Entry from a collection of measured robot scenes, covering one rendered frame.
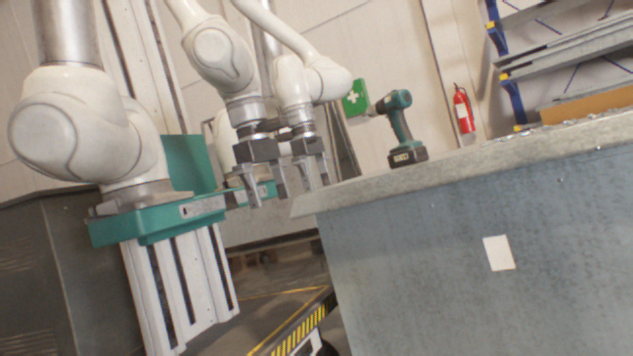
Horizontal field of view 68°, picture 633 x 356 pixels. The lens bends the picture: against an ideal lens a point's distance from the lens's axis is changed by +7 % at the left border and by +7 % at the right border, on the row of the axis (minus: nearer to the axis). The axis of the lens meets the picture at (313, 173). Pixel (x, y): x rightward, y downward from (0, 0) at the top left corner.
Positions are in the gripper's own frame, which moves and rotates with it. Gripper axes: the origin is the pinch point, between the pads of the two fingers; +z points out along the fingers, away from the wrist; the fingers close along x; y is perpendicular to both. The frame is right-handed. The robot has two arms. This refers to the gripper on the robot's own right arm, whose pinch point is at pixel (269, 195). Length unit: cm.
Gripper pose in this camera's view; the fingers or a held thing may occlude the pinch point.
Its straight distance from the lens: 105.7
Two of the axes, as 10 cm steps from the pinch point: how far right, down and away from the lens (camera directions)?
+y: -8.7, 2.4, 4.2
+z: 2.6, 9.6, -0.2
